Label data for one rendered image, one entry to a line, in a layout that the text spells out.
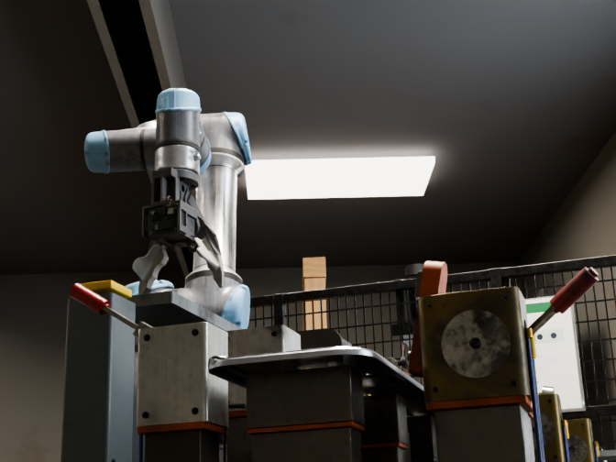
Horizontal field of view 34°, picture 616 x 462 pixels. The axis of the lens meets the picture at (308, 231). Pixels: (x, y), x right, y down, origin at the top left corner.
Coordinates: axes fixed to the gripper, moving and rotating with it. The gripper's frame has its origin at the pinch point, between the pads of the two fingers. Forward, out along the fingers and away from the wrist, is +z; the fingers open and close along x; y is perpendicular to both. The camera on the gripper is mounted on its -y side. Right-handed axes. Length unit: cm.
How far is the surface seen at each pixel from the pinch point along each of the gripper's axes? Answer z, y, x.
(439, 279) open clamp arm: 13, 34, 52
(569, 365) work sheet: -5, -127, 42
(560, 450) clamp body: 26, -30, 53
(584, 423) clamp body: 18, -65, 53
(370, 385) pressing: 21.3, 19.7, 38.5
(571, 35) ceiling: -207, -328, 33
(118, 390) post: 20.0, 27.0, 6.0
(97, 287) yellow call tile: 6.1, 29.2, 3.6
